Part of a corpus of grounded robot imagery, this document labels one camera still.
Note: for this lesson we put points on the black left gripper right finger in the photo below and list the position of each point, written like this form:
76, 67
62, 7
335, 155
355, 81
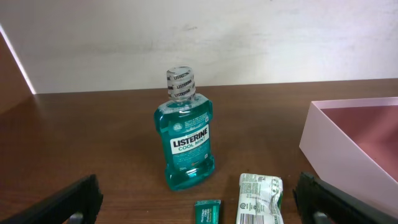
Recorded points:
319, 202

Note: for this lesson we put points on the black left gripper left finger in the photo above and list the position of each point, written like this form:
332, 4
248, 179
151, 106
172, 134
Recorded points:
79, 202

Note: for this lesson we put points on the white square cardboard box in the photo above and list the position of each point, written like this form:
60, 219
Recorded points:
352, 145

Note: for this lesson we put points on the crumpled green white packet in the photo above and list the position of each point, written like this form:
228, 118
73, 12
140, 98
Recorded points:
260, 198

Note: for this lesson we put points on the green Colgate toothpaste tube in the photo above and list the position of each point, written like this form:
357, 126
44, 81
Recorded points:
207, 211

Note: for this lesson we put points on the teal Listerine mouthwash bottle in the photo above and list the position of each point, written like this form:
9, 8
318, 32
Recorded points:
183, 123

